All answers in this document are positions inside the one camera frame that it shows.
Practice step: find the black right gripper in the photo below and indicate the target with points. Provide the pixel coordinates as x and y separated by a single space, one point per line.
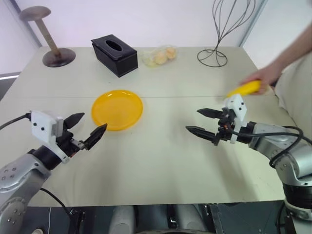
224 129

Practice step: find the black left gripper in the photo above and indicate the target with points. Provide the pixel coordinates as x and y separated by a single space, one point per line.
65 141

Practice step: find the yellow banana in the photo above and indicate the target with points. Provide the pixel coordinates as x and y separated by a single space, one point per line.
246 88

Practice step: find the person's bare forearm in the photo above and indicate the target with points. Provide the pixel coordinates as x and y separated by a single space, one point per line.
292 51

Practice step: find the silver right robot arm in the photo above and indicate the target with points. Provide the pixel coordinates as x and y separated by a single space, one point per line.
275 141

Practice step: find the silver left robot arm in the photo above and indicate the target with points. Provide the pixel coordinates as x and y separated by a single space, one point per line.
17 175

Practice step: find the orange plastic plate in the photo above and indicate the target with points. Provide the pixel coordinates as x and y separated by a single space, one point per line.
117 111

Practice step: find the person's bare hand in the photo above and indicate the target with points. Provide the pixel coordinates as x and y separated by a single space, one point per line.
264 74

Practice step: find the brown wooden hat stand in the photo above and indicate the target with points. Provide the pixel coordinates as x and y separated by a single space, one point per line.
56 57

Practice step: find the black tissue box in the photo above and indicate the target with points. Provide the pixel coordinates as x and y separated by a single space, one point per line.
117 57

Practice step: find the clear plastic bag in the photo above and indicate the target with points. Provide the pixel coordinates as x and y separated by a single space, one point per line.
158 57

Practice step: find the black metal panel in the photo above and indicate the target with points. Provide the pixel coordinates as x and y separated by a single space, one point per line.
243 219

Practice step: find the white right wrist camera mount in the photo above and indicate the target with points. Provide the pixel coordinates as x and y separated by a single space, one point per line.
237 107

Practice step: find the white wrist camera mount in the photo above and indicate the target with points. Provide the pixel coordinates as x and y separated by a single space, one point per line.
237 107
44 124

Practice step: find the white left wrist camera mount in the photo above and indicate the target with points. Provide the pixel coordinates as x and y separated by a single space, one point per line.
44 124

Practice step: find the black metal bracket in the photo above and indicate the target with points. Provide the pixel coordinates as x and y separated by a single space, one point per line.
76 220

